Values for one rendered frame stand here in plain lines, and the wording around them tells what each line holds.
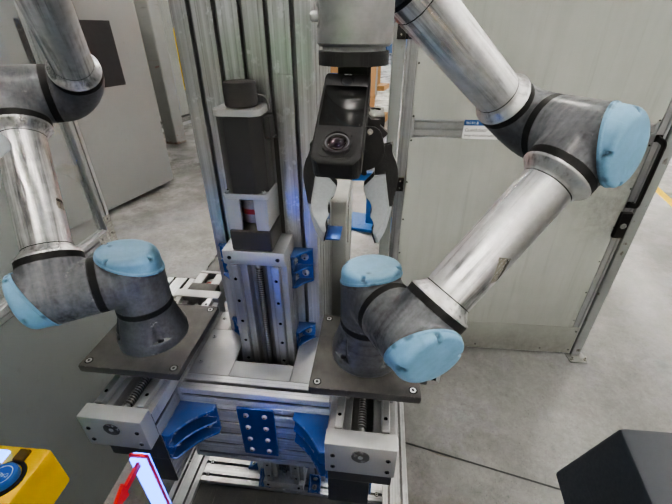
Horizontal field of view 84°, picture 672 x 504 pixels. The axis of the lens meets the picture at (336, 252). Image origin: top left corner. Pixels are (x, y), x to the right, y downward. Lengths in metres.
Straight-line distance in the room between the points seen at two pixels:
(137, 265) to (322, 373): 0.43
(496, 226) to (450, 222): 1.30
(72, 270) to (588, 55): 1.82
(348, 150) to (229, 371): 0.73
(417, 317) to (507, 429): 1.59
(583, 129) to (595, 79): 1.24
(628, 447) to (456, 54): 0.54
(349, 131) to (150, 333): 0.68
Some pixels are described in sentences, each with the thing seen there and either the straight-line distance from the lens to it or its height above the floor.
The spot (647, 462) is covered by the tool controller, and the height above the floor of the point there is 1.25.
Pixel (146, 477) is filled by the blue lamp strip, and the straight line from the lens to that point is 0.61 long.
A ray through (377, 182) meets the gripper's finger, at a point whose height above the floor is 1.50.
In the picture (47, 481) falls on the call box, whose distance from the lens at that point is 0.83.
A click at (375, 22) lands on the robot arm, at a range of 0.39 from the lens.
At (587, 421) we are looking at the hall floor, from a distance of 2.35.
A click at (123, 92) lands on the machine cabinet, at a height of 1.11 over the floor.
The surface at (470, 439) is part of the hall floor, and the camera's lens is 2.05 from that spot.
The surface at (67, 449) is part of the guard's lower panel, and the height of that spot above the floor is 0.42.
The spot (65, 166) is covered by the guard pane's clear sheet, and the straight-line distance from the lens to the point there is 1.53.
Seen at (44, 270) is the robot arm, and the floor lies 1.27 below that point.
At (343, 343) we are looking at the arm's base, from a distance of 0.79.
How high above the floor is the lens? 1.65
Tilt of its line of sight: 31 degrees down
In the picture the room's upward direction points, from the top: straight up
